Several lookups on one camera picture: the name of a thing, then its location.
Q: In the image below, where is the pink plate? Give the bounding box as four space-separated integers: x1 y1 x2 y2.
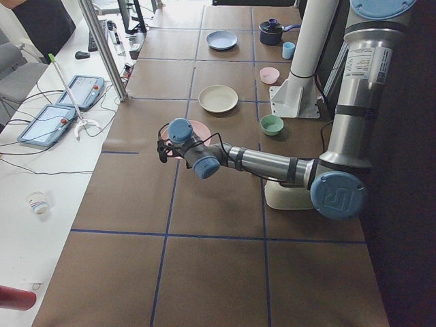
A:
161 120 211 146

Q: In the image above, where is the black computer mouse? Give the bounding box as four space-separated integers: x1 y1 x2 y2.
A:
74 51 90 60

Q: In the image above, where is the blue plate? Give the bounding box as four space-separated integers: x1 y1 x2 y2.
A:
206 31 238 51

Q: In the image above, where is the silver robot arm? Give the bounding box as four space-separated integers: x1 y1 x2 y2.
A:
157 1 414 220

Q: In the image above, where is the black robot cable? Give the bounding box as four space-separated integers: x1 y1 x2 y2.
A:
157 124 283 182

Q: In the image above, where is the green bowl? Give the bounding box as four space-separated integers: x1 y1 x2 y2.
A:
260 114 284 136

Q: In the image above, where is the cream plate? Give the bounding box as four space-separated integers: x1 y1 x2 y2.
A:
198 85 238 113

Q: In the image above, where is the reacher grabber stick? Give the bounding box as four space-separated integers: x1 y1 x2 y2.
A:
48 53 101 141

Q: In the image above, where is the dark blue pot with lid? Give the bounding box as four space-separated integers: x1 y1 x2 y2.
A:
259 18 301 46

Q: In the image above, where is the person in black shirt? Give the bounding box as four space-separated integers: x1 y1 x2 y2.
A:
1 0 76 62

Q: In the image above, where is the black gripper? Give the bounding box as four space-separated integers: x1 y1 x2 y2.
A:
157 139 174 163

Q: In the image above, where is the computer monitor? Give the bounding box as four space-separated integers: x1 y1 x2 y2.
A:
117 0 147 35

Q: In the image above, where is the brown paper table cover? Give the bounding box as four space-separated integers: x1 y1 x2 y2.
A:
34 3 388 326

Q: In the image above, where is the light blue cup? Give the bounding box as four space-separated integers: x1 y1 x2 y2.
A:
282 42 296 59

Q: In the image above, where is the pink bowl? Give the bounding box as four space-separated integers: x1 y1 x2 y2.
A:
260 67 280 84

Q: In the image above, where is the white paper cup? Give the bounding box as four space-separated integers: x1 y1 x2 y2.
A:
27 191 48 215

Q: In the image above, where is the black keyboard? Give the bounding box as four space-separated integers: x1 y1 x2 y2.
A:
88 19 108 52

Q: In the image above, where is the aluminium frame post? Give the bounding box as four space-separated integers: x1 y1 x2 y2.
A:
78 0 128 102

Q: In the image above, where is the teach pendant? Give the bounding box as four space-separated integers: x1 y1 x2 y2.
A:
68 75 105 112
17 104 76 148

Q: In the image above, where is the teach pendant far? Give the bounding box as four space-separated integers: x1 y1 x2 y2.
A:
68 75 105 112

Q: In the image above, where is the teach pendant near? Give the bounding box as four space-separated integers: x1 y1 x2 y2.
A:
17 104 76 148

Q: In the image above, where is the red cylinder bottle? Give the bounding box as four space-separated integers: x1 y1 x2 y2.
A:
0 285 37 311

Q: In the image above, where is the white camera pole with base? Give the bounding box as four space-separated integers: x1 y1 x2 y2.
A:
270 0 339 119

